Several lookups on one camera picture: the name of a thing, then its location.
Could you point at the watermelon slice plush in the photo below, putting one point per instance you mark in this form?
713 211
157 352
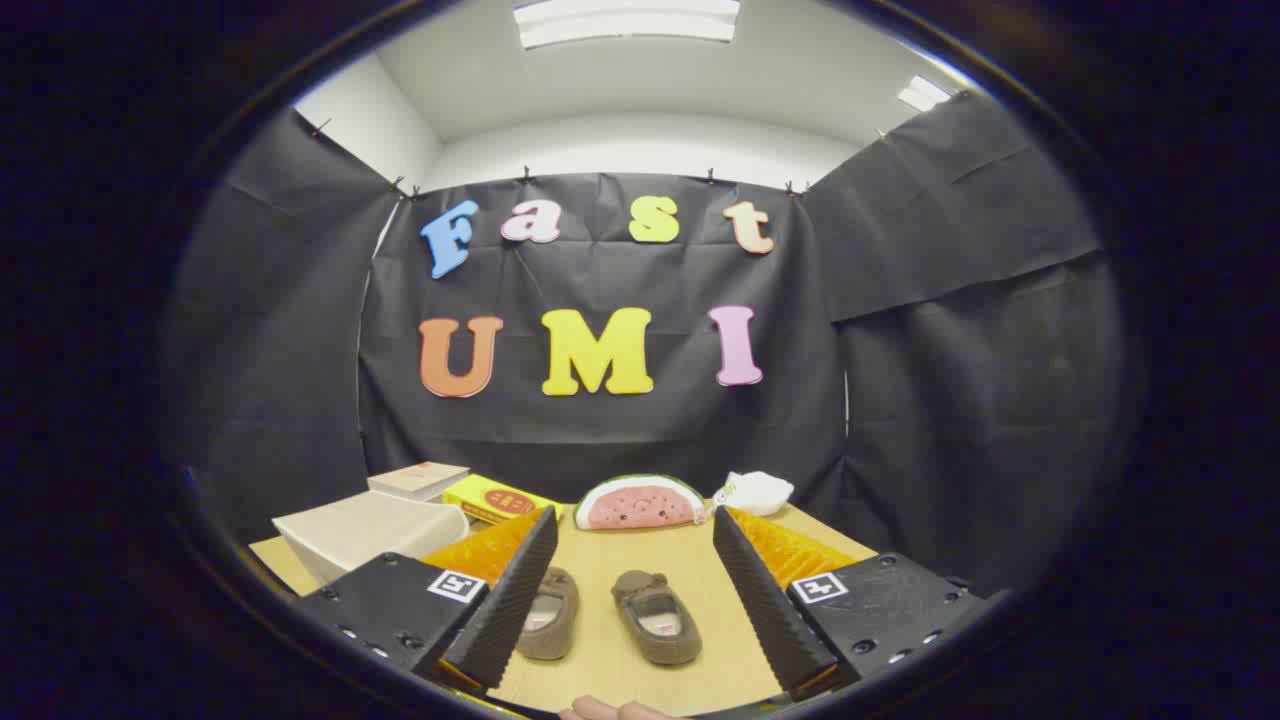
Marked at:
640 505

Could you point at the ceiling light panel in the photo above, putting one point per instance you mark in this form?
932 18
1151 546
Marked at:
922 93
625 20

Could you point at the cream fabric storage box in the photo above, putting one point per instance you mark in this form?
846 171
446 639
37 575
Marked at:
360 530

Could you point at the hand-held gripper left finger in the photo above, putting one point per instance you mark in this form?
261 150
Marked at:
510 610

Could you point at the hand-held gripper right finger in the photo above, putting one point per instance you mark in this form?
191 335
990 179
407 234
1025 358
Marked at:
770 610

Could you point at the black backdrop cloth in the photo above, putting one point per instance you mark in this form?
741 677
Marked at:
600 440

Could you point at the beige book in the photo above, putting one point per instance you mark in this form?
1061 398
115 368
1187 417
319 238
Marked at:
420 480

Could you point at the brown fuzzy shoe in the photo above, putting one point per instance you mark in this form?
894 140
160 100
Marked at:
645 592
558 585

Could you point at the yellow book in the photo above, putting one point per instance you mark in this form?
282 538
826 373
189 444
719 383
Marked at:
480 493

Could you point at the white plush toy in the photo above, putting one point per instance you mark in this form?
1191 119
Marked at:
757 492

